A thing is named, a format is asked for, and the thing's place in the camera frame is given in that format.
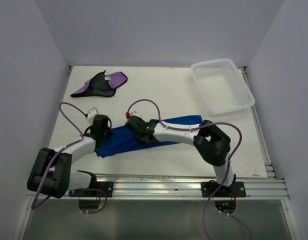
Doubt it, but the blue towel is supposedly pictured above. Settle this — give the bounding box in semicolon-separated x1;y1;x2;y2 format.
96;115;203;158

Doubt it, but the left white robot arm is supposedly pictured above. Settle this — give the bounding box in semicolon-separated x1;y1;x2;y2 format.
27;114;113;199

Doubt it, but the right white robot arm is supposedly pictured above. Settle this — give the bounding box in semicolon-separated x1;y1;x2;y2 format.
124;115;236;197

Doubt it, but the purple and grey towel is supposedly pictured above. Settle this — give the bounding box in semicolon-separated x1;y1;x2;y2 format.
70;70;128;98

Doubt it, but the white plastic basket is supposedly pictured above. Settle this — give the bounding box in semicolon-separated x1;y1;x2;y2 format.
190;58;255;116

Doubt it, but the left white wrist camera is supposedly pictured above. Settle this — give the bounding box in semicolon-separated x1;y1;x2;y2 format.
86;107;99;125

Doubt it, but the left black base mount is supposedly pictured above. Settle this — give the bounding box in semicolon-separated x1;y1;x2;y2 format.
94;181;114;198

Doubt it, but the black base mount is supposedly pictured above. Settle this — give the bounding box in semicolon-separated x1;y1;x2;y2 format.
200;180;247;198
94;181;114;198

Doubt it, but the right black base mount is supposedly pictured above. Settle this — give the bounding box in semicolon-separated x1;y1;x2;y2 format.
200;180;247;198

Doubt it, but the aluminium frame rail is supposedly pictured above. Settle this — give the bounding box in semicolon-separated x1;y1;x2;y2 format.
23;174;290;203

